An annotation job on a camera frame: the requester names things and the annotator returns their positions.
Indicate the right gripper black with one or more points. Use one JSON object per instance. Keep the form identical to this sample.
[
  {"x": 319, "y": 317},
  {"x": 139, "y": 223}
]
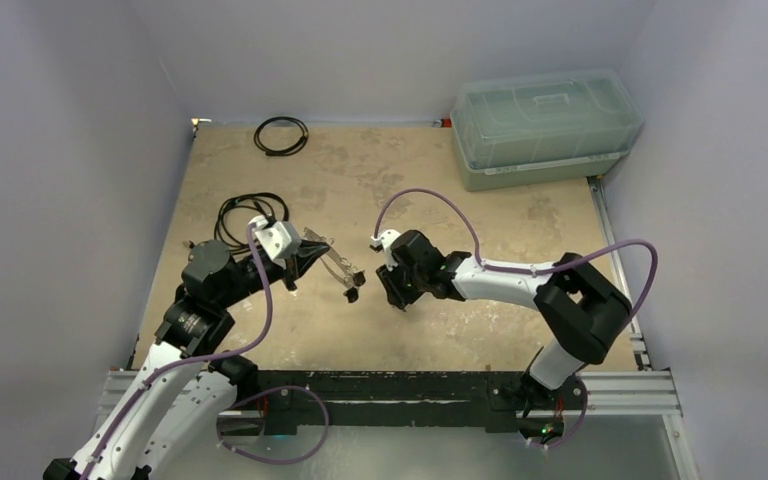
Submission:
[{"x": 396, "y": 283}]

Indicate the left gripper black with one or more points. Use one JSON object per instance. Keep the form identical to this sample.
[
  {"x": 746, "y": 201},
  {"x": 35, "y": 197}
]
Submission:
[{"x": 308, "y": 252}]

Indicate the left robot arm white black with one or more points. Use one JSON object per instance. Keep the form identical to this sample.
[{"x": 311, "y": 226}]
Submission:
[{"x": 184, "y": 382}]

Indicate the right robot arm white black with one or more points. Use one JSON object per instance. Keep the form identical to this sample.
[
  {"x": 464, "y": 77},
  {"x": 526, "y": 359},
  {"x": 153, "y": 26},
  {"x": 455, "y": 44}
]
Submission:
[{"x": 583, "y": 310}]

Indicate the translucent green storage box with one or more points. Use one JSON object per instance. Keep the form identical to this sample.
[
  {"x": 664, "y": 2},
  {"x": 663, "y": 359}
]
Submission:
[{"x": 542, "y": 128}]

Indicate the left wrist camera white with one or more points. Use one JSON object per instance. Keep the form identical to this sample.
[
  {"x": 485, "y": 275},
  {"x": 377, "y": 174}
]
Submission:
[{"x": 279, "y": 239}]

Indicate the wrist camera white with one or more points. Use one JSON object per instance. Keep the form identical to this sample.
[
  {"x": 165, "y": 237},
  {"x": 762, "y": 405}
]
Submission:
[
  {"x": 279, "y": 239},
  {"x": 383, "y": 240}
]

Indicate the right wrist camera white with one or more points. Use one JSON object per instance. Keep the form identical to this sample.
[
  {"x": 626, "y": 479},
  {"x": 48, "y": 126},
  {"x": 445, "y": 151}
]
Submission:
[{"x": 383, "y": 240}]

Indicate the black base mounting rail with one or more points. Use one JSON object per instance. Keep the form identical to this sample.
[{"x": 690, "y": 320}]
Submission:
[{"x": 281, "y": 401}]

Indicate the aluminium frame rail right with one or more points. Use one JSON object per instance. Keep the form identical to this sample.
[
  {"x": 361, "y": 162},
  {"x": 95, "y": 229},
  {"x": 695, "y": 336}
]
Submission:
[{"x": 633, "y": 330}]

